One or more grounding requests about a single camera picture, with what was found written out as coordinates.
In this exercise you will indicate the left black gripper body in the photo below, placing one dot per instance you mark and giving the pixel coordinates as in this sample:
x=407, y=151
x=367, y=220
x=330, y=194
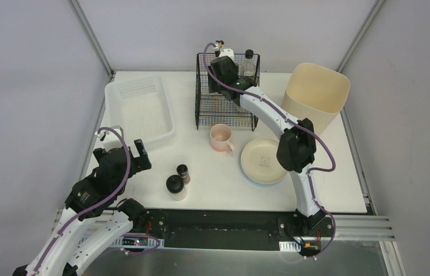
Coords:
x=137, y=161

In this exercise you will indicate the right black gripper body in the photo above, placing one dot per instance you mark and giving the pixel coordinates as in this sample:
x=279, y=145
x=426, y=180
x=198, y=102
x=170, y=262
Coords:
x=214, y=84

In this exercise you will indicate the glass bottle gold pourer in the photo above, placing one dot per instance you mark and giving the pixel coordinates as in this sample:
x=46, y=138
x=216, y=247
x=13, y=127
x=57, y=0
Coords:
x=218, y=45

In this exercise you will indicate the dark sauce bottle black cap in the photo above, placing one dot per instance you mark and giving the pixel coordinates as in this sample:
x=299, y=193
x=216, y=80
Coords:
x=247, y=67

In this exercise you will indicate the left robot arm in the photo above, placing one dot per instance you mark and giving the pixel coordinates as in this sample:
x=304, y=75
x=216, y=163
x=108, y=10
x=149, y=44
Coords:
x=65, y=253

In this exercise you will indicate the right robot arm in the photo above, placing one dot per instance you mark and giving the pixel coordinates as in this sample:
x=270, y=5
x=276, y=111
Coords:
x=297, y=141

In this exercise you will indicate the white perforated plastic basket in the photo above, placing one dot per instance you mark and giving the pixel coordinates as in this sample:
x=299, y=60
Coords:
x=142, y=108

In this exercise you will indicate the spice jar black lid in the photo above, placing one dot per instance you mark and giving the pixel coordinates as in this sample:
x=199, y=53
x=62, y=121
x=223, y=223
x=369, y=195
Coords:
x=176, y=187

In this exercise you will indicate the pink mug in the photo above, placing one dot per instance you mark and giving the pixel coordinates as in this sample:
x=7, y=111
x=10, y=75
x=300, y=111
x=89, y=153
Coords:
x=220, y=138

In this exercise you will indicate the beige waste bin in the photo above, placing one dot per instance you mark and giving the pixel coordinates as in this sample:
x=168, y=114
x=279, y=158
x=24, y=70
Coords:
x=317, y=93

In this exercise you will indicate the cream plate with bear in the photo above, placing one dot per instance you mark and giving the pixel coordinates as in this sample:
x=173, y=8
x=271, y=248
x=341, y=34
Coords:
x=259, y=161

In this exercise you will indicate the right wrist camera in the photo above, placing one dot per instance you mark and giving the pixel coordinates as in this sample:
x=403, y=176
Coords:
x=227, y=52

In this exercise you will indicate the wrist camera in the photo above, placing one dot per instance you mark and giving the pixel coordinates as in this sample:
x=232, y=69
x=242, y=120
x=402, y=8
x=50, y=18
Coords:
x=110, y=140
x=227, y=52

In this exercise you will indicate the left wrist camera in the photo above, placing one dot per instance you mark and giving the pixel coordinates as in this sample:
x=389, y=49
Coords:
x=110, y=140

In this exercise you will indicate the black wire rack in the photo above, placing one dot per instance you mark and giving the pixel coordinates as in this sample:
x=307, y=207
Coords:
x=212, y=108

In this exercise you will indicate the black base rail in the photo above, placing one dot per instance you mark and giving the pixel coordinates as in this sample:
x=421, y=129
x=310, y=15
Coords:
x=229, y=230

